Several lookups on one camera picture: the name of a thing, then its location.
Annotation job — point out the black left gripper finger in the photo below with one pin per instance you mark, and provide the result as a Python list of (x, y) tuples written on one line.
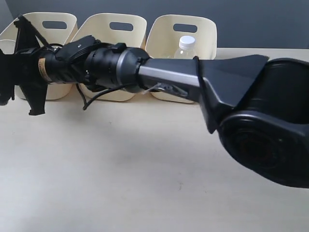
[(29, 42)]

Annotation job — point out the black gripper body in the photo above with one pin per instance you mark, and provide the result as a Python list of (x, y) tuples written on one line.
[(66, 65)]

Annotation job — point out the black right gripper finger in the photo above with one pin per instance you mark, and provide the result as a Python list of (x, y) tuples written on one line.
[(22, 70)]

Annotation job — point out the clear plastic bottle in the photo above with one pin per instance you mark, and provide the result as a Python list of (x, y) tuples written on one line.
[(186, 48)]

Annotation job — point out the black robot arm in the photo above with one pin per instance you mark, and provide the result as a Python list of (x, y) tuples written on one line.
[(258, 106)]

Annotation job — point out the left cream plastic bin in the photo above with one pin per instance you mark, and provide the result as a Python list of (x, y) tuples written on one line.
[(52, 35)]

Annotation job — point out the cream plastic bin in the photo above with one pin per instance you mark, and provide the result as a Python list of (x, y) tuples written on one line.
[(166, 31), (111, 33), (52, 35)]

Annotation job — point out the middle cream plastic bin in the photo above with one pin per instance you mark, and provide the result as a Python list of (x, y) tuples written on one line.
[(111, 33)]

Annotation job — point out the right cream plastic bin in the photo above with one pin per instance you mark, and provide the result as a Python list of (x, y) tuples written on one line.
[(166, 31)]

